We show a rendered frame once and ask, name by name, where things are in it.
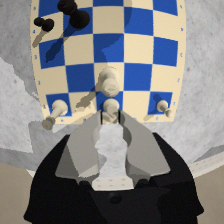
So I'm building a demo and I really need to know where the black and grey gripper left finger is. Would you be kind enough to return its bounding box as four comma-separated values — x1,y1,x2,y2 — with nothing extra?
23,110,103,223

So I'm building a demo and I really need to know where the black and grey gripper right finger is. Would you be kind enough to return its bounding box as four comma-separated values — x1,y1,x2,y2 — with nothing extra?
118,109,204,216

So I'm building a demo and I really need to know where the blue and cream chessboard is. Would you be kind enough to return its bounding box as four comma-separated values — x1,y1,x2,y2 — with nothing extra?
30,0,186,124

